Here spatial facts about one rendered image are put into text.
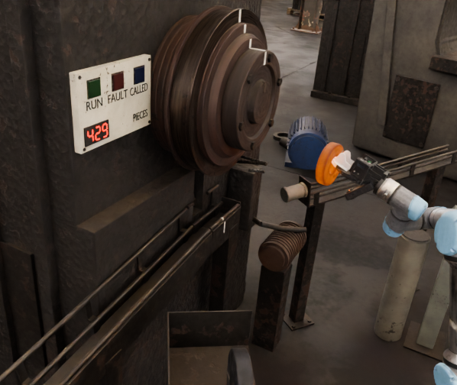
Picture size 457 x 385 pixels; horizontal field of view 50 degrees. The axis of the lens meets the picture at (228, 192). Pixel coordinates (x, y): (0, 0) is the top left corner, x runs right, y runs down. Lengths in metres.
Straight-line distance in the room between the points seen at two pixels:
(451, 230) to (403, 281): 0.79
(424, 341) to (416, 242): 0.50
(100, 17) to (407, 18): 3.10
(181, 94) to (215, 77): 0.10
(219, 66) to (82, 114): 0.37
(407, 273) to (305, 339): 0.52
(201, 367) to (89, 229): 0.42
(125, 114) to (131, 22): 0.21
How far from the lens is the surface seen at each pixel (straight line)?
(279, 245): 1.83
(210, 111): 1.27
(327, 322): 2.36
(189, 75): 1.24
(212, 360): 1.26
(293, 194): 1.87
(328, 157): 1.72
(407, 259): 2.11
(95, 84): 1.13
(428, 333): 2.34
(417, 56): 3.99
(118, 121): 1.23
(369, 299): 2.56
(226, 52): 1.29
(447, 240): 1.41
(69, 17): 1.09
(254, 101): 1.34
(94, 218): 1.27
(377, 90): 4.15
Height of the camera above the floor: 1.51
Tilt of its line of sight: 27 degrees down
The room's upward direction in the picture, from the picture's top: 5 degrees clockwise
